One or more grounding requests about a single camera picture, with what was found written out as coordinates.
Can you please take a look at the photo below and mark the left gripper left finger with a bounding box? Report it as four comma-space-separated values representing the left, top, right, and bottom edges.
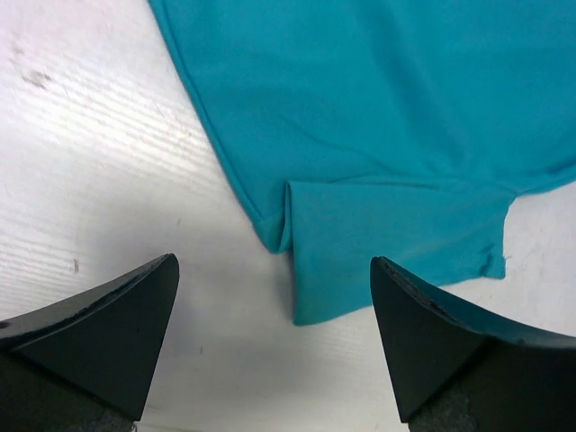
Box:
1, 254, 179, 431

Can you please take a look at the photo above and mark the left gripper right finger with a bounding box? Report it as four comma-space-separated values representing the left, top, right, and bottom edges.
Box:
370, 257, 575, 432

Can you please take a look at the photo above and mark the teal t-shirt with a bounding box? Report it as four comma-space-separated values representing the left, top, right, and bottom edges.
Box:
150, 1, 575, 326

